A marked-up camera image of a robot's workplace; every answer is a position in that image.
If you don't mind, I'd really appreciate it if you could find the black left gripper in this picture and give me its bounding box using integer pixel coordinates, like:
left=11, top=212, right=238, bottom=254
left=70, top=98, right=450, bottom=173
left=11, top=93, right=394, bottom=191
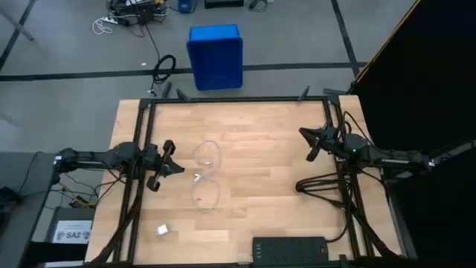
left=143, top=139, right=185, bottom=193

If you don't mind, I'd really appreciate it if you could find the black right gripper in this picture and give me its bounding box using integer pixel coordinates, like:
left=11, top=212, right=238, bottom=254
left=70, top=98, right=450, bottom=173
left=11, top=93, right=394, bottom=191
left=299, top=122, right=349, bottom=162

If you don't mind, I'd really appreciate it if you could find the white USB cable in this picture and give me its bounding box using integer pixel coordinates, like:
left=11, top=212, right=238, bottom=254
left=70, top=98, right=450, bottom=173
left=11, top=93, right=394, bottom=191
left=190, top=139, right=223, bottom=214

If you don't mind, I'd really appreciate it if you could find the black power strip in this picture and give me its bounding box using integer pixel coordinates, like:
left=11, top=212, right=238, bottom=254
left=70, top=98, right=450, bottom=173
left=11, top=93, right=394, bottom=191
left=251, top=236, right=330, bottom=267

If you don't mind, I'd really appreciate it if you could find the blue plastic bin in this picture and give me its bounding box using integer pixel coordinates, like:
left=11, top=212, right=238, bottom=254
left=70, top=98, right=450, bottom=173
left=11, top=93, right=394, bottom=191
left=185, top=24, right=245, bottom=92

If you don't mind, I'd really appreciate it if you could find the white SA2 label sign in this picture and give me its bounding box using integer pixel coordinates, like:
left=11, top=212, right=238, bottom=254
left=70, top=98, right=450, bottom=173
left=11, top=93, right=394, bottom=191
left=51, top=219, right=93, bottom=245

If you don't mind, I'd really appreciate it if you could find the black partition panel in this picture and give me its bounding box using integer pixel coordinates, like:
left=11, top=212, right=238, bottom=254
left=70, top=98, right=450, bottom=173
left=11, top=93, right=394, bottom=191
left=352, top=0, right=476, bottom=268

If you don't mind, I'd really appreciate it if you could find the dark grey side table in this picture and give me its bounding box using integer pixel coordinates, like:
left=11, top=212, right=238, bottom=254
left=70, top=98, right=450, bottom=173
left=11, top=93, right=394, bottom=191
left=0, top=150, right=57, bottom=268

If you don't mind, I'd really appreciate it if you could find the flat black device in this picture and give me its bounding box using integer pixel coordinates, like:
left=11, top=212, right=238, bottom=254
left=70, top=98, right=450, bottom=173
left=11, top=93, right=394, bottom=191
left=204, top=0, right=245, bottom=9

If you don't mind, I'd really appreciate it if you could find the small blue box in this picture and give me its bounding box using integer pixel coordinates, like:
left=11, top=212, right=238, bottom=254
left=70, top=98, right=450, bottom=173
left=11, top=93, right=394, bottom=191
left=177, top=0, right=198, bottom=14

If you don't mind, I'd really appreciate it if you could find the looped black cable bundle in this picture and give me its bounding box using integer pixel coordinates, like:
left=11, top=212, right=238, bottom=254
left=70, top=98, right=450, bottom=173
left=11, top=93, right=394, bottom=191
left=295, top=171, right=354, bottom=210

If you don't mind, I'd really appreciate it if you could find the black aluminium table frame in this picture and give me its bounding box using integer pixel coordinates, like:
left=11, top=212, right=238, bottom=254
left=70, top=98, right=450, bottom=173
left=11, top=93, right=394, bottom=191
left=111, top=82, right=379, bottom=268

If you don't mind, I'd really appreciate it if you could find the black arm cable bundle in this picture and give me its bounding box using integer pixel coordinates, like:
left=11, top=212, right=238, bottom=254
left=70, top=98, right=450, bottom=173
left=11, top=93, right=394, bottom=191
left=83, top=178, right=144, bottom=267
left=349, top=206, right=397, bottom=260

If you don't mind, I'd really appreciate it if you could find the coiled black floor cable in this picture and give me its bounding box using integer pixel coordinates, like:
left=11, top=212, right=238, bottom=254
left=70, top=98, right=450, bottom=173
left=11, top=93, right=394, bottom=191
left=150, top=54, right=178, bottom=94

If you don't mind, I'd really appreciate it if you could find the black equipment with cables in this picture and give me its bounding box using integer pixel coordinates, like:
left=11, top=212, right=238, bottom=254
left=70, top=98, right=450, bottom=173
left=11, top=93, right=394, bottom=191
left=107, top=0, right=172, bottom=28

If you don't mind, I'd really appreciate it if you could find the white power strip with cord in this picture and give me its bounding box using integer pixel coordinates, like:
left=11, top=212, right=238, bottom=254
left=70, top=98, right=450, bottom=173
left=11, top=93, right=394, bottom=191
left=91, top=14, right=120, bottom=36

